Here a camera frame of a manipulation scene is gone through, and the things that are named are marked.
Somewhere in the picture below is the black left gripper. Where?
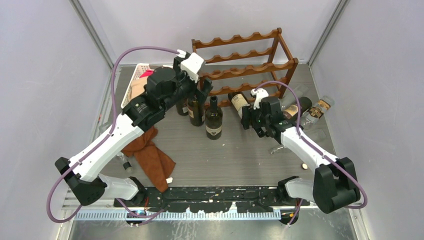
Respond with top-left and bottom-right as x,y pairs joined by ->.
160,57 -> 213,112

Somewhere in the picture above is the dark bottle white label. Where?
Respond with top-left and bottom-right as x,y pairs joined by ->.
227,91 -> 250,118

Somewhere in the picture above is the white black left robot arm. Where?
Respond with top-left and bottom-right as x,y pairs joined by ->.
55,52 -> 213,207

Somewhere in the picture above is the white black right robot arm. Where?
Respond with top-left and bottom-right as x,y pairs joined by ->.
240,96 -> 361,214

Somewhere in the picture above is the dark lying wine bottle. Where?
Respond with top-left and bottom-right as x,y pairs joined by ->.
282,96 -> 312,120

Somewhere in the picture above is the green bottle far left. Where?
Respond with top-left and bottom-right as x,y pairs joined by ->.
175,97 -> 189,116

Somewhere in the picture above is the clear lying bottle upper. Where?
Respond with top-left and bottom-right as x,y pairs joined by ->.
280,84 -> 309,111

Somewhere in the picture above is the clear lying bottle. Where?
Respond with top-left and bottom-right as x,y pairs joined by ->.
269,128 -> 327,155
280,84 -> 309,111

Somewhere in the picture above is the brown wooden wine rack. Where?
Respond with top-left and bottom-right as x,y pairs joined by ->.
191,27 -> 299,98

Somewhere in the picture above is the clear bottle brown label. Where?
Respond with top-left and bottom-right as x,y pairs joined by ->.
300,95 -> 335,129

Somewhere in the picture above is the clear lying bottle lower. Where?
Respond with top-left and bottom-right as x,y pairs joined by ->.
269,128 -> 327,155

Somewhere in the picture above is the clear bottle under towel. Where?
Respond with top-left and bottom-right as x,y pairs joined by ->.
116,152 -> 133,173

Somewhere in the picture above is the pink folded cloth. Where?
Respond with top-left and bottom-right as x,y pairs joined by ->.
139,69 -> 154,78

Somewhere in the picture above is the white plastic basket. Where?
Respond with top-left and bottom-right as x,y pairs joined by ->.
120,63 -> 154,109

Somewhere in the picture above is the peach folded cloth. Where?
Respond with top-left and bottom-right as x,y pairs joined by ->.
129,77 -> 148,101

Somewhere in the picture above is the brown towel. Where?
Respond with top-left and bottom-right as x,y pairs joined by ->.
121,126 -> 176,193

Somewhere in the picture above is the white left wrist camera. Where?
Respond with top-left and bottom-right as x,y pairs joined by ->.
177,49 -> 206,84

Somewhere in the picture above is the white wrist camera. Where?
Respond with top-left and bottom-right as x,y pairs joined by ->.
250,88 -> 269,110
177,49 -> 206,84

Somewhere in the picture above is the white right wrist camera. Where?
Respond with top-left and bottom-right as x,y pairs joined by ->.
250,88 -> 269,110

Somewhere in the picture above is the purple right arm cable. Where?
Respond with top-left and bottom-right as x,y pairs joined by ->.
254,80 -> 369,210

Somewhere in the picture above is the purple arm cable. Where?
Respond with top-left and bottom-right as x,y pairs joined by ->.
46,45 -> 181,224
254,80 -> 369,210

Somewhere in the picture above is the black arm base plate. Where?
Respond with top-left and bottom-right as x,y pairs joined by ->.
125,186 -> 299,213

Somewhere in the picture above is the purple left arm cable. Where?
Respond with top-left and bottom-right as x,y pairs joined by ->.
46,45 -> 181,224

